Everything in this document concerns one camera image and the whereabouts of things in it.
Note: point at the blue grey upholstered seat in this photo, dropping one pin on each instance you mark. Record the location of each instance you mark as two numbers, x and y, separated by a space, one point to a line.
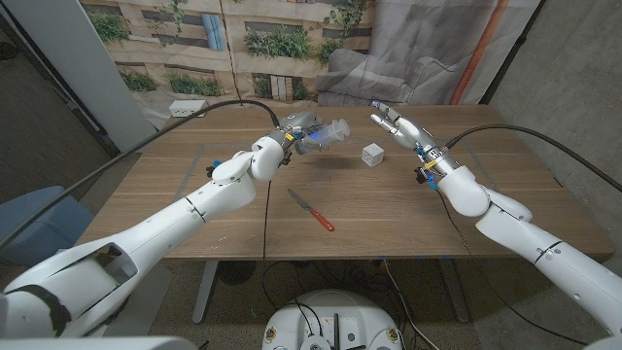
39 228

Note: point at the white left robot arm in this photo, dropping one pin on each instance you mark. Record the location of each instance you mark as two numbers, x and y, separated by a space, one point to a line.
170 228

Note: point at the black round floor object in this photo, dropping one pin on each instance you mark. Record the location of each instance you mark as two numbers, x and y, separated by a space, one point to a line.
235 272

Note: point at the white cube block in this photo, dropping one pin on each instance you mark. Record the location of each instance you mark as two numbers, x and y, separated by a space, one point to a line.
372 154

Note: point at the white power strip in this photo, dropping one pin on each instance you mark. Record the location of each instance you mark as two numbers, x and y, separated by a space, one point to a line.
182 108

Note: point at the blue and black clip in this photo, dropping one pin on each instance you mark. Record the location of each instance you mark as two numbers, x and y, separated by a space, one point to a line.
216 164

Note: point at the black backdrop stand pole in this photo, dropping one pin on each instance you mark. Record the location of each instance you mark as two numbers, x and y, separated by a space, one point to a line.
511 53

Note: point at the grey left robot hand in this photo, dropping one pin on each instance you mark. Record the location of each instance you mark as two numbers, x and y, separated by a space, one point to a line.
301 121

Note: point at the printed fabric backdrop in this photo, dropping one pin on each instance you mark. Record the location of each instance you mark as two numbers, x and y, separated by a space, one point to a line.
291 58

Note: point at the white column panel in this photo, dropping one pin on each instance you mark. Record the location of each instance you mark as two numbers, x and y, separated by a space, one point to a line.
87 73

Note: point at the white table leg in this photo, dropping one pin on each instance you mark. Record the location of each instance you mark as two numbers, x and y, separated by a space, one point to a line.
204 291
454 291

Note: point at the clear plastic syringe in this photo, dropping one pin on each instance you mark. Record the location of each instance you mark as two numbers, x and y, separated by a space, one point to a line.
335 133

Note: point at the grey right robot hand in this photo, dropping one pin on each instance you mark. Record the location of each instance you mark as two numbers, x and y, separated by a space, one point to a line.
413 136

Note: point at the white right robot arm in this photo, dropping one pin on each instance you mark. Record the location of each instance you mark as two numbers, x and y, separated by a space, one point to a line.
534 238

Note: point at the white robot torso base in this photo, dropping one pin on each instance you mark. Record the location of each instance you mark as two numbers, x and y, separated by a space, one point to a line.
330 316

